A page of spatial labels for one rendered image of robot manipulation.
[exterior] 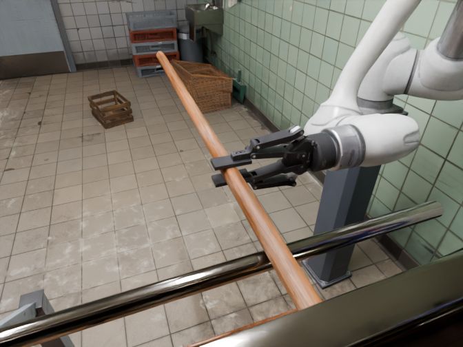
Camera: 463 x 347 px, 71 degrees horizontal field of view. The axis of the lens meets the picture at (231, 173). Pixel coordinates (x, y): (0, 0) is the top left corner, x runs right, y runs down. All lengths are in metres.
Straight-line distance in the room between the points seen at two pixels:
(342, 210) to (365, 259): 0.64
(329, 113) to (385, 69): 0.50
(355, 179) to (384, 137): 0.76
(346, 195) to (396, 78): 0.52
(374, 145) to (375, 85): 0.62
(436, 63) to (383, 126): 0.56
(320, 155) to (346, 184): 0.84
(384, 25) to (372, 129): 0.24
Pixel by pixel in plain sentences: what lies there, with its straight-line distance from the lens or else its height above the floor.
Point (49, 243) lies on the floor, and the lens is 2.36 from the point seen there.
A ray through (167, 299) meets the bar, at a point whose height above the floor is 1.16.
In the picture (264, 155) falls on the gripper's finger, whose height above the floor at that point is 1.22.
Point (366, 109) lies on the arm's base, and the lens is 1.33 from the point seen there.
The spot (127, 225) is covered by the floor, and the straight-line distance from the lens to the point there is 2.28.
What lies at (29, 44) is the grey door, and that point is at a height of 0.41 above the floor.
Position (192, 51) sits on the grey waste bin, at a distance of 4.84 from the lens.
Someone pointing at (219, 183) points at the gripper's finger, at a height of 1.18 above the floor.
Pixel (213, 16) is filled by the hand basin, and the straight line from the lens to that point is 4.18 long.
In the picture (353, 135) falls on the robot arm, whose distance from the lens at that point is 0.67.
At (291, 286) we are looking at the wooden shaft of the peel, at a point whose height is 1.20.
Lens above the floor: 1.54
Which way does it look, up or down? 36 degrees down
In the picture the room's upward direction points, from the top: straight up
